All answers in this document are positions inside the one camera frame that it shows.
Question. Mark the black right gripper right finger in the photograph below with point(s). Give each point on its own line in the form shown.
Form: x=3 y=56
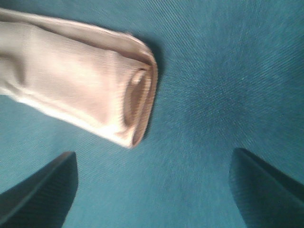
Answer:
x=265 y=196

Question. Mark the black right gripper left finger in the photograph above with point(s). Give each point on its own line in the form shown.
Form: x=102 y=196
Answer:
x=44 y=199

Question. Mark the brown microfiber towel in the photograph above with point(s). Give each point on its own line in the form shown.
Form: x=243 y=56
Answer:
x=100 y=80

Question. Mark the black table cloth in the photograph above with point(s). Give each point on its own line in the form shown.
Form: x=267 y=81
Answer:
x=231 y=74

